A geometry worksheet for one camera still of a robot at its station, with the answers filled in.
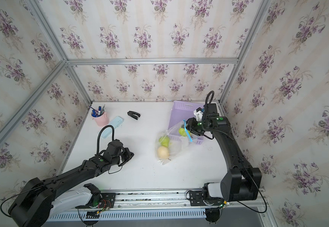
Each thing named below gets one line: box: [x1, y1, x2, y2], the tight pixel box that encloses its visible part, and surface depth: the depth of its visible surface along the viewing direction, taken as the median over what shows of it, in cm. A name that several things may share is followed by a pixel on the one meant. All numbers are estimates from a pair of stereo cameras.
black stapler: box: [127, 110, 141, 121], surface depth 113 cm
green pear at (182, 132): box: [178, 127, 191, 137], surface depth 78 cm
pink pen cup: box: [90, 109, 110, 127], surface depth 101 cm
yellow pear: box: [156, 145, 170, 160], surface depth 88 cm
